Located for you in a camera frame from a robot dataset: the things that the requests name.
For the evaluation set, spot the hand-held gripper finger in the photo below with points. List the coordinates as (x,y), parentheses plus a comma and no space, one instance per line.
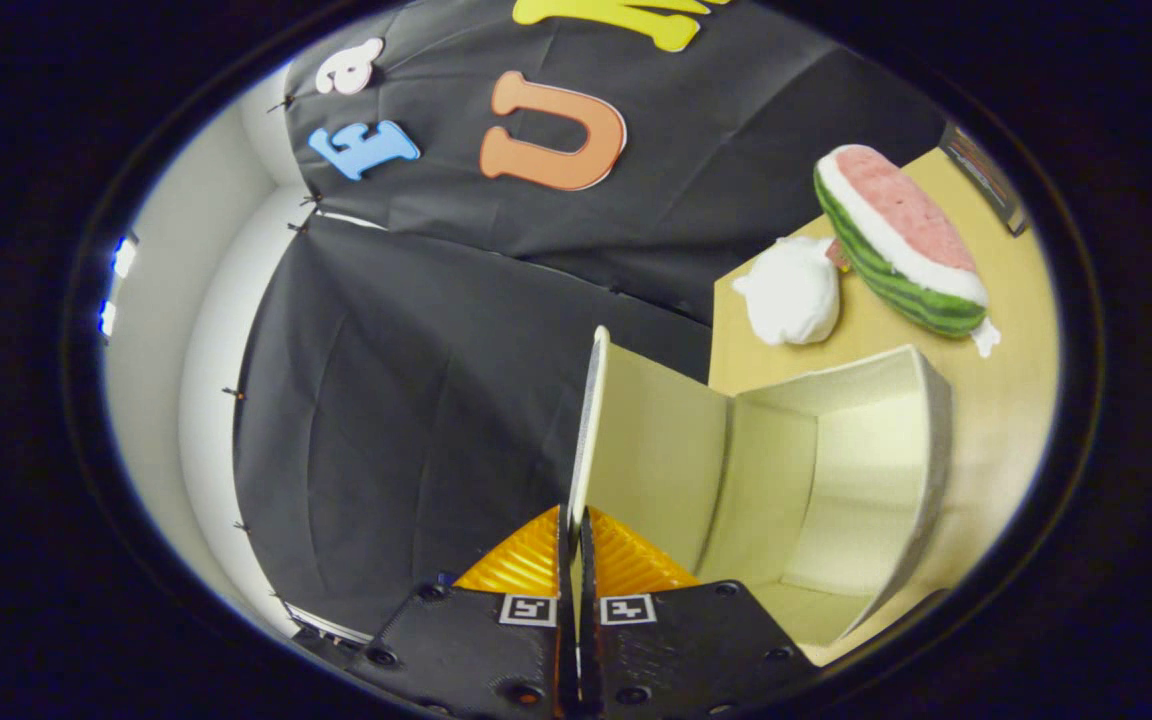
(588,600)
(566,600)

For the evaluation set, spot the grey fabric storage box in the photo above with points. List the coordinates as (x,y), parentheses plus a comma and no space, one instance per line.
(786,480)

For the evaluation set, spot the black backdrop cloth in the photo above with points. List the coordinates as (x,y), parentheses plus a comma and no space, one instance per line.
(416,400)

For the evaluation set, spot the white plush toy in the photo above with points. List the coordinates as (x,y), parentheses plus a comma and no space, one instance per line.
(796,295)

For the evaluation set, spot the watermelon slice plush toy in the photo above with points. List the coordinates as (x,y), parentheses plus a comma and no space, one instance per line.
(901,230)

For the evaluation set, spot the large ceiling light panel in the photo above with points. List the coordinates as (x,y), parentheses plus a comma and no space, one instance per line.
(106,318)

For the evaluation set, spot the small ceiling light panel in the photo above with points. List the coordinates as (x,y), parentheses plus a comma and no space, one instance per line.
(123,256)

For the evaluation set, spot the black cover book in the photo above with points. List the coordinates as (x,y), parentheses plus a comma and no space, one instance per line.
(986,180)

